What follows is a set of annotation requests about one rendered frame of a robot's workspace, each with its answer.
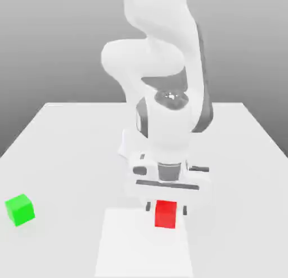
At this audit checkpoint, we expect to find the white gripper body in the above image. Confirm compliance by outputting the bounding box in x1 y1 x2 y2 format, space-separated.
128 177 212 206

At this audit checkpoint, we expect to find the small red cube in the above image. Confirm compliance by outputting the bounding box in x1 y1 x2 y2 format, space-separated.
154 199 178 229

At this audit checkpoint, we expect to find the small green cube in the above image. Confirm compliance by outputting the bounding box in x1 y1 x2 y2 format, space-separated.
4 194 36 227

